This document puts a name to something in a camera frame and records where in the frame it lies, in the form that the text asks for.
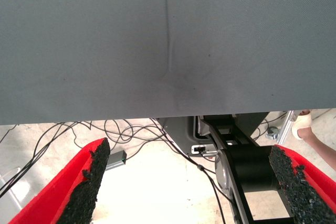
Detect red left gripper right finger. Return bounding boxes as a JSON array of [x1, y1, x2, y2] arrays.
[[268, 144, 336, 224]]

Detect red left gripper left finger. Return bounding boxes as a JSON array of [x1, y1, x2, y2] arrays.
[[7, 137, 111, 224]]

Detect white shoe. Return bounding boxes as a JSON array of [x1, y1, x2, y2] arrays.
[[291, 110, 313, 141]]

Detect metal caster wheel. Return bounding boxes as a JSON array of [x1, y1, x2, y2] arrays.
[[266, 127, 279, 140]]

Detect small grey adapter box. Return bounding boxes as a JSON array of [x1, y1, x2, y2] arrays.
[[106, 150, 129, 172]]

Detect dark grey table cloth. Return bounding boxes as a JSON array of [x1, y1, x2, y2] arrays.
[[0, 0, 336, 126]]

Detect thin black floor cable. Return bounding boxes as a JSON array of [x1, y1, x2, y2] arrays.
[[104, 118, 174, 154], [0, 121, 79, 201]]

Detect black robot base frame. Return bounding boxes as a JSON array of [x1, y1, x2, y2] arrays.
[[157, 112, 296, 224]]

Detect aluminium frame profile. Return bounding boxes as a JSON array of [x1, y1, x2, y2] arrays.
[[278, 110, 300, 145]]

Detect black cable with ferrite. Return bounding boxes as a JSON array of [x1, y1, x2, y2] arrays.
[[188, 149, 238, 224]]

